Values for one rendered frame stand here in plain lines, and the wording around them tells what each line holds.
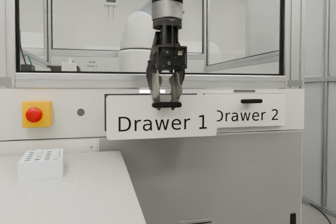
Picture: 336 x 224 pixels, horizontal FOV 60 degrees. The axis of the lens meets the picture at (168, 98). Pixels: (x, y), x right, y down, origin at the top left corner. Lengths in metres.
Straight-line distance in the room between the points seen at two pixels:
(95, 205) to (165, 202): 0.51
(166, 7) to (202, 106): 0.27
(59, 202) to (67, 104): 0.43
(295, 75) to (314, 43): 1.51
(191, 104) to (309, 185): 2.07
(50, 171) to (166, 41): 0.38
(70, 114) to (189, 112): 0.36
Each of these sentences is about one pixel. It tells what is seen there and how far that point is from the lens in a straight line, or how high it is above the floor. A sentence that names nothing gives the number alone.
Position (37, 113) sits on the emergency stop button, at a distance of 0.84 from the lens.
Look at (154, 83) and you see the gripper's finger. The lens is 0.72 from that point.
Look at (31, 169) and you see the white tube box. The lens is 0.66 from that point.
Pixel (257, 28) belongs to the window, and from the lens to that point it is 1.08.
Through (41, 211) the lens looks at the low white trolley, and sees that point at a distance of 0.51.
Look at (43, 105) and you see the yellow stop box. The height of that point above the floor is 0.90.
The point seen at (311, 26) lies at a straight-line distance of 2.66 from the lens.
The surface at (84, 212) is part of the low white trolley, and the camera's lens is 0.48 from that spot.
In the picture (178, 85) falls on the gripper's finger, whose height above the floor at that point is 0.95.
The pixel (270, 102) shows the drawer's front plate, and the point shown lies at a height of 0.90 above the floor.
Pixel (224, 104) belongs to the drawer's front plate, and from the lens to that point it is 0.96.
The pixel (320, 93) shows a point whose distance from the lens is 2.55.
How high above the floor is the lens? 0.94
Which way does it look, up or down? 2 degrees down
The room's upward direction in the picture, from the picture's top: straight up
